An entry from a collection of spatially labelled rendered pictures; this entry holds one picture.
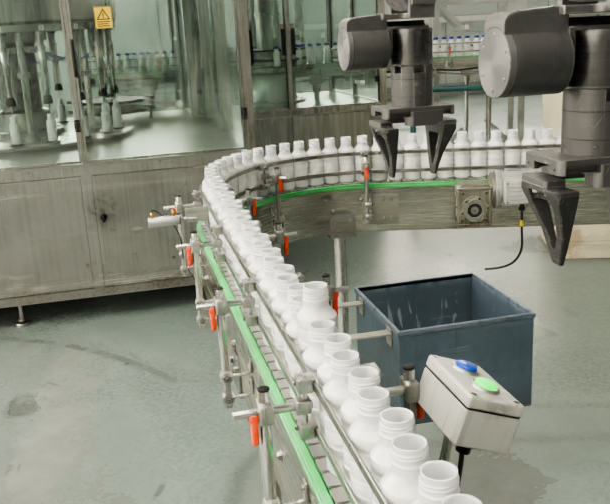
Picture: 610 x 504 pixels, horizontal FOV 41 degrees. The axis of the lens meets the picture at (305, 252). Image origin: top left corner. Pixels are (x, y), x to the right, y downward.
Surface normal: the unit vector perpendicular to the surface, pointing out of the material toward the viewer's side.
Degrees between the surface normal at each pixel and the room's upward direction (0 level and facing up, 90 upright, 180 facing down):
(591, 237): 90
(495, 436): 90
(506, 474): 0
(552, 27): 90
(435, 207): 90
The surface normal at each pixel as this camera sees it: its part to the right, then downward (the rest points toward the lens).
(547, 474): -0.05, -0.96
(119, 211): 0.24, 0.25
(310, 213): 0.44, 0.22
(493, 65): -0.97, 0.11
